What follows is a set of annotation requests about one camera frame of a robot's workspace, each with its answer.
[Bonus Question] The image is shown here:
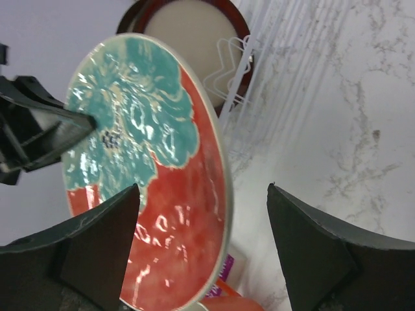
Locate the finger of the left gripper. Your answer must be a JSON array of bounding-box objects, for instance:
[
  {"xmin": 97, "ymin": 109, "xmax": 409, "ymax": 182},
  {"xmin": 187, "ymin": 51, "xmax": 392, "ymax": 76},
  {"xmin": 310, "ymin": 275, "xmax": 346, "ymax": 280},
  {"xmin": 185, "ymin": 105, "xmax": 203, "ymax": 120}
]
[{"xmin": 1, "ymin": 76, "xmax": 97, "ymax": 185}]

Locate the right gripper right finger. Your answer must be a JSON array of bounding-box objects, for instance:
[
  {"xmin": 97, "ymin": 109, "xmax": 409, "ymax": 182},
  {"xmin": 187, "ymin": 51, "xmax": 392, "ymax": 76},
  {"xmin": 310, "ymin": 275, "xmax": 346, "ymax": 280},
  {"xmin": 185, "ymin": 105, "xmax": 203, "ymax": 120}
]
[{"xmin": 267, "ymin": 183, "xmax": 414, "ymax": 310}]

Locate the orange mug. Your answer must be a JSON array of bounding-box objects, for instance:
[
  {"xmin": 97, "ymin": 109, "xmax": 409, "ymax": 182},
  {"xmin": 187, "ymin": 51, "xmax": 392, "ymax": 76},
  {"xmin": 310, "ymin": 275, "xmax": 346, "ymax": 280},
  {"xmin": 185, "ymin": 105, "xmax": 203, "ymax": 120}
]
[{"xmin": 199, "ymin": 278, "xmax": 265, "ymax": 311}]

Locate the purple treehouse book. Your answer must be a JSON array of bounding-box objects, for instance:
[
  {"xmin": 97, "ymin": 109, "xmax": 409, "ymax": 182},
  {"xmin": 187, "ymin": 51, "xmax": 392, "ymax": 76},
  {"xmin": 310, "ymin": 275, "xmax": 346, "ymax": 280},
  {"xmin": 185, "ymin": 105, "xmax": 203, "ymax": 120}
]
[{"xmin": 206, "ymin": 253, "xmax": 247, "ymax": 298}]

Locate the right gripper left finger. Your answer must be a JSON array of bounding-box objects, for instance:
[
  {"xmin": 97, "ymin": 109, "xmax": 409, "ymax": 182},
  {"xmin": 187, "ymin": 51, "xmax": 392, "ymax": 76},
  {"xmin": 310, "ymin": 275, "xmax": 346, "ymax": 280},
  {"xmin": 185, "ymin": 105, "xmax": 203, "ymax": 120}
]
[{"xmin": 1, "ymin": 185, "xmax": 140, "ymax": 310}]

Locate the white wire dish rack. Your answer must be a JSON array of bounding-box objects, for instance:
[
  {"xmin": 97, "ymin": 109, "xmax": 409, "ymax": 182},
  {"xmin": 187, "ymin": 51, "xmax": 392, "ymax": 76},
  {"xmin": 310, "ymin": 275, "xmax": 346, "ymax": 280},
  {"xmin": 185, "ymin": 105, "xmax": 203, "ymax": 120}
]
[{"xmin": 203, "ymin": 1, "xmax": 351, "ymax": 171}]

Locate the teal and red floral plate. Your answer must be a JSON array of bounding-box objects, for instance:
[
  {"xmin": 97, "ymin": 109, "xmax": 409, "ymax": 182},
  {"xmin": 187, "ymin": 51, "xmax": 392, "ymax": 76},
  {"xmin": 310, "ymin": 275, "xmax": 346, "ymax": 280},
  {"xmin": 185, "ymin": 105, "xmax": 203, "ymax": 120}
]
[{"xmin": 62, "ymin": 33, "xmax": 234, "ymax": 310}]

